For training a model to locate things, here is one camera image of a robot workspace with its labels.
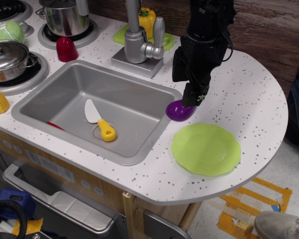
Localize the purple toy eggplant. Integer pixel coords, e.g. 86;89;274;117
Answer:
165;100;197;121

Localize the rear right stove burner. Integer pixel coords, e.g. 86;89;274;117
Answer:
37;20;99;50

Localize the grey shoe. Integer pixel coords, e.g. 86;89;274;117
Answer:
255;212;299;239

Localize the steel pot with lid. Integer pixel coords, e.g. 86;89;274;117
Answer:
0;40;38;83

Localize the silver oven door handle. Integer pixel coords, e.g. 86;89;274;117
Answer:
3;164;128;239

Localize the grey toy sink basin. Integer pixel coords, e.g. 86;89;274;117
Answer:
11;60;181;165

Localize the rear left stove burner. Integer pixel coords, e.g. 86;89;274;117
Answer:
0;0;32;21

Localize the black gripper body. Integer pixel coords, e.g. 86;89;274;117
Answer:
172;34;231;94

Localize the silver toy faucet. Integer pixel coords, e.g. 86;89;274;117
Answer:
111;0;165;78

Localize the yellow tape on floor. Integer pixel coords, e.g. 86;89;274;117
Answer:
214;178;293;239

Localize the tall steel pot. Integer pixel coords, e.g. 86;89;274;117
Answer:
39;0;90;37

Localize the light green plastic plate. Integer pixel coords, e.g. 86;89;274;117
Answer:
171;123;241;176

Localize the yellow toy bell pepper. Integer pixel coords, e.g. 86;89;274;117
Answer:
139;7;156;38

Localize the green toy cabbage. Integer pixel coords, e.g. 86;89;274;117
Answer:
0;21;25;43

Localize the front left stove burner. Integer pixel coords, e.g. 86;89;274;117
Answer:
0;52;49;96

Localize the red toy pepper in sink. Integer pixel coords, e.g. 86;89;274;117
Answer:
47;121;64;131

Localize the stove burner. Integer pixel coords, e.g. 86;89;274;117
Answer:
37;20;99;50
0;0;32;21
0;52;49;96

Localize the light green cutting board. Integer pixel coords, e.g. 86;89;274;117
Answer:
113;24;174;51

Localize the red plastic cup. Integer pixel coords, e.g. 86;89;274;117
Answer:
56;36;79;62

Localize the white yellow toy knife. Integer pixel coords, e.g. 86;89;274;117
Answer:
84;99;117;142

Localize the blue vacuum with black hose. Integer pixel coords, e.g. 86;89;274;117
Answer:
0;189;36;239

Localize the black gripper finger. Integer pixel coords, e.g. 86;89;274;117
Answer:
195;85;209;106
182;83;197;107

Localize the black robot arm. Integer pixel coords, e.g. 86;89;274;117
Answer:
172;0;237;107

